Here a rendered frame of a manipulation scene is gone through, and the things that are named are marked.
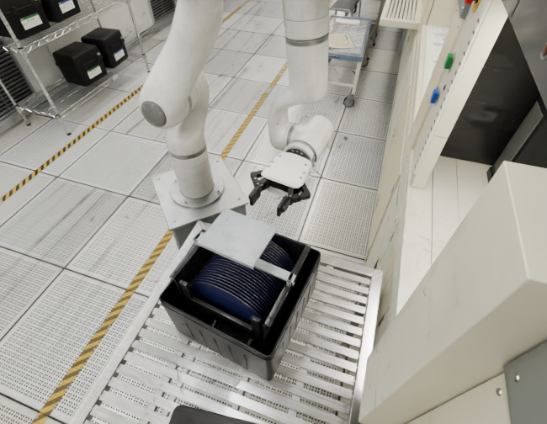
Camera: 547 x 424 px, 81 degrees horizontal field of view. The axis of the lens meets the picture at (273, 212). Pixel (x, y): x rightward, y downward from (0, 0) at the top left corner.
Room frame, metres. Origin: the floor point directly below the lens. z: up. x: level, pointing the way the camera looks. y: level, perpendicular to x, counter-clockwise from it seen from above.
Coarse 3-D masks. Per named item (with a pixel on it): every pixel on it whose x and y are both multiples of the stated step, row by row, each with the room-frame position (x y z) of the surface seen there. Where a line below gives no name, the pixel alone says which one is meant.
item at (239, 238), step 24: (240, 216) 0.42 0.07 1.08; (216, 240) 0.36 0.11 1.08; (240, 240) 0.36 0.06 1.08; (264, 240) 0.36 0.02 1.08; (288, 240) 0.43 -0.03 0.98; (192, 264) 0.38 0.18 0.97; (264, 264) 0.35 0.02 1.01; (288, 288) 0.31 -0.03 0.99; (192, 312) 0.33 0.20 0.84; (216, 312) 0.29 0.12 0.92; (264, 336) 0.24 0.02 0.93
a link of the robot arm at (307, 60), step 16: (288, 48) 0.69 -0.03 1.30; (304, 48) 0.67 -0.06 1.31; (320, 48) 0.67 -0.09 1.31; (288, 64) 0.70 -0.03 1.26; (304, 64) 0.67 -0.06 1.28; (320, 64) 0.67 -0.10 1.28; (304, 80) 0.67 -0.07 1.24; (320, 80) 0.67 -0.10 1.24; (288, 96) 0.69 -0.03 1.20; (304, 96) 0.67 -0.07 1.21; (320, 96) 0.67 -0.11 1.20; (272, 112) 0.71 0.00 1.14; (272, 128) 0.71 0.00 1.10; (288, 128) 0.72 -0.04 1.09; (272, 144) 0.72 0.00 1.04
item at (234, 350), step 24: (312, 264) 0.44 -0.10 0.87; (168, 288) 0.34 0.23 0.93; (312, 288) 0.41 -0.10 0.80; (168, 312) 0.31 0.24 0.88; (288, 312) 0.36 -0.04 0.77; (192, 336) 0.29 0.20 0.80; (216, 336) 0.25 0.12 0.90; (240, 336) 0.30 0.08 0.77; (288, 336) 0.27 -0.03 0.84; (240, 360) 0.23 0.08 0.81; (264, 360) 0.20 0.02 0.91
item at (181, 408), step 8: (176, 408) 0.12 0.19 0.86; (184, 408) 0.12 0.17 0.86; (192, 408) 0.12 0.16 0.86; (176, 416) 0.11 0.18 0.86; (184, 416) 0.11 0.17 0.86; (192, 416) 0.11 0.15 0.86; (200, 416) 0.11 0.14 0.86; (208, 416) 0.11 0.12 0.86; (216, 416) 0.11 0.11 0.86; (224, 416) 0.11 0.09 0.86
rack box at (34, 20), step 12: (0, 0) 2.38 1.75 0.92; (12, 0) 2.44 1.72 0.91; (24, 0) 2.52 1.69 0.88; (36, 0) 2.59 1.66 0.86; (12, 12) 2.39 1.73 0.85; (24, 12) 2.48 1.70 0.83; (36, 12) 2.56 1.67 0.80; (0, 24) 2.41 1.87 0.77; (12, 24) 2.37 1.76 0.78; (24, 24) 2.44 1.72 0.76; (36, 24) 2.51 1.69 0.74; (48, 24) 2.60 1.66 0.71; (24, 36) 2.40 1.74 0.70
